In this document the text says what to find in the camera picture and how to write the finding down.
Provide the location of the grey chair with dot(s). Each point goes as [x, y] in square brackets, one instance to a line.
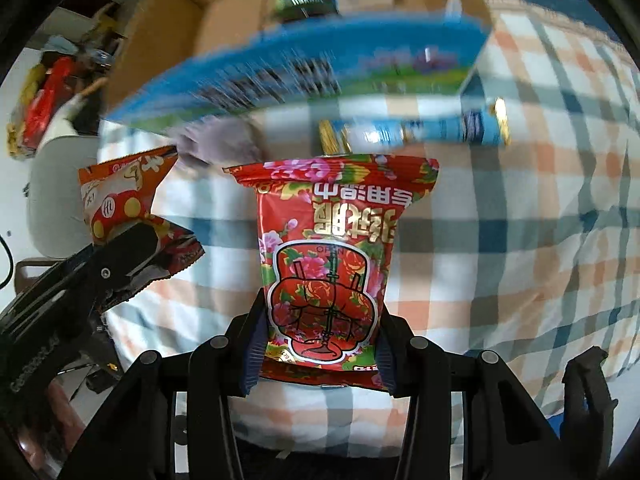
[55, 195]

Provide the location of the red floral snack packet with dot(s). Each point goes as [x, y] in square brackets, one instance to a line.
[325, 260]

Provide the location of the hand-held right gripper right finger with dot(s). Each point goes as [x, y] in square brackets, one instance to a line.
[388, 367]

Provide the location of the red and yellow packet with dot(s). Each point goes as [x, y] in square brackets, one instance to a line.
[42, 105]

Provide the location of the large blue snack packet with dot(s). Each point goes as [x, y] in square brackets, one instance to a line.
[300, 75]

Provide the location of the orange snack packet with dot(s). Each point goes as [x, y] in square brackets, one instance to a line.
[120, 185]

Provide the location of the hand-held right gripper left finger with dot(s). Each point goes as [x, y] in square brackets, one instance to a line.
[251, 360]

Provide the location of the plaid blanket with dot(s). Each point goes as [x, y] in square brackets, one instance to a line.
[500, 235]

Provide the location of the small blue snack packet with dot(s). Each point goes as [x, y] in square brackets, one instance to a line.
[435, 130]

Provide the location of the cardboard box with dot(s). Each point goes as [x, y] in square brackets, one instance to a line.
[165, 25]

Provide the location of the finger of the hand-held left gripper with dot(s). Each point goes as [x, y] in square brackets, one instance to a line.
[127, 255]

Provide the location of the grey soft cloth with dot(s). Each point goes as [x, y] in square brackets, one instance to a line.
[215, 142]

